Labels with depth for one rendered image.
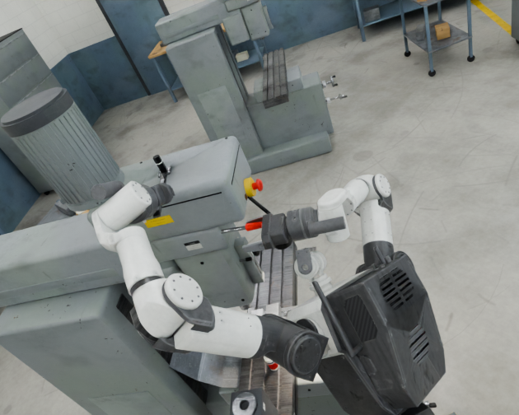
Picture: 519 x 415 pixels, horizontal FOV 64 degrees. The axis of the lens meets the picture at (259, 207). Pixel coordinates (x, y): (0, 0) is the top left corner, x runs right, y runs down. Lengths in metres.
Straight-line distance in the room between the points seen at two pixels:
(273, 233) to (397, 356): 0.44
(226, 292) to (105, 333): 0.45
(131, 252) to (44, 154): 0.53
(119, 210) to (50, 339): 0.92
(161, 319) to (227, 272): 0.65
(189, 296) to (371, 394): 0.48
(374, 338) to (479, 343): 1.94
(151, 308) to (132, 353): 0.91
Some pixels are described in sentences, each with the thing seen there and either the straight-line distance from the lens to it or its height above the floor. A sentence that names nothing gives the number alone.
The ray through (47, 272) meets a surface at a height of 1.69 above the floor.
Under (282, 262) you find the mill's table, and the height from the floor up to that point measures 0.93.
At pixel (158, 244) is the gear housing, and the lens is 1.36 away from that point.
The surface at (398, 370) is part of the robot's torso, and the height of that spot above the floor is 1.61.
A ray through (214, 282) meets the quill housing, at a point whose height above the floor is 1.48.
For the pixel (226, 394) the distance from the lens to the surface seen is 2.01.
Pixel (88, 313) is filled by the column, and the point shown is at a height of 1.56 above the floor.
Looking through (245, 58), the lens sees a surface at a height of 0.25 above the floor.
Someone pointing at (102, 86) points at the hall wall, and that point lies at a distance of 9.00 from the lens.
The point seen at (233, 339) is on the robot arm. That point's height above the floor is 1.82.
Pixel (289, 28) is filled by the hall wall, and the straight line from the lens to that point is 7.85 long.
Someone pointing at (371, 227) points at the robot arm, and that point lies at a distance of 1.31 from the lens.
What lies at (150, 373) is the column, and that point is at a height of 1.18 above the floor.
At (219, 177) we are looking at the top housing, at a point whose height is 1.89.
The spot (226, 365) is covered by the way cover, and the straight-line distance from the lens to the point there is 2.02.
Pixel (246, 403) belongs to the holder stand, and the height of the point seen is 1.12.
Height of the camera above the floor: 2.47
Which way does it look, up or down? 36 degrees down
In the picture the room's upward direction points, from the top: 25 degrees counter-clockwise
